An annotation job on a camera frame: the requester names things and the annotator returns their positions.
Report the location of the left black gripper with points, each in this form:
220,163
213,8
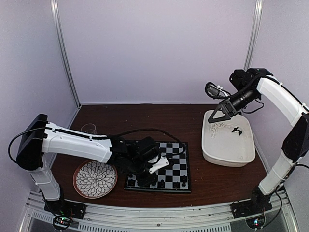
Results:
145,181

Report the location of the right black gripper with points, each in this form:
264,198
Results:
230,109

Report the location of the black and grey chessboard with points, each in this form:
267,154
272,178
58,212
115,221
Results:
178,157

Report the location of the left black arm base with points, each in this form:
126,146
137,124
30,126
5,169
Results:
65,208

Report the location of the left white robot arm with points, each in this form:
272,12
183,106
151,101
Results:
42,136

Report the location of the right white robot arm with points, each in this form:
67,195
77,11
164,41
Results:
295,144

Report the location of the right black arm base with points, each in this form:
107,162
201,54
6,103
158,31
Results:
248,208

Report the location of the pile of white chess pieces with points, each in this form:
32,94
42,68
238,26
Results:
217,126

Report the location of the black chess pieces in tub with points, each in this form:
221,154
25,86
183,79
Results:
237,130

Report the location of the white plastic tub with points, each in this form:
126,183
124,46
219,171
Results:
227,148

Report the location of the floral patterned plate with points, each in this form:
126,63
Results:
93,179

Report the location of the clear drinking glass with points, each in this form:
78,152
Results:
89,128

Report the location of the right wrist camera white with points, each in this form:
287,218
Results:
216,91

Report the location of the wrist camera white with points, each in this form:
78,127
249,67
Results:
157,163
216,91

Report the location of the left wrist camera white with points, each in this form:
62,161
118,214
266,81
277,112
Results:
157,163

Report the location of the right aluminium frame post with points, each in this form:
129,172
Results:
257,16

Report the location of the aluminium frame post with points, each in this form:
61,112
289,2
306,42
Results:
64,56
257,16

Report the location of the left aluminium frame post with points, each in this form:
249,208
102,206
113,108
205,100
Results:
64,56

